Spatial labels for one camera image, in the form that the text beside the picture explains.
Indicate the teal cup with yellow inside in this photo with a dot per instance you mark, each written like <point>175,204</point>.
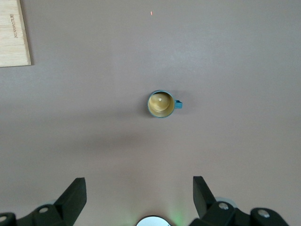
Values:
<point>161,113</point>

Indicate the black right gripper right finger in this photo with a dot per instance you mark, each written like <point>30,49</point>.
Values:
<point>207,207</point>

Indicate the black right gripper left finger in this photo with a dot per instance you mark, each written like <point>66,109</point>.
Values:
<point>68,207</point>

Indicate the wooden cutting board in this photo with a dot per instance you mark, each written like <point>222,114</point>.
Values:
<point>11,35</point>

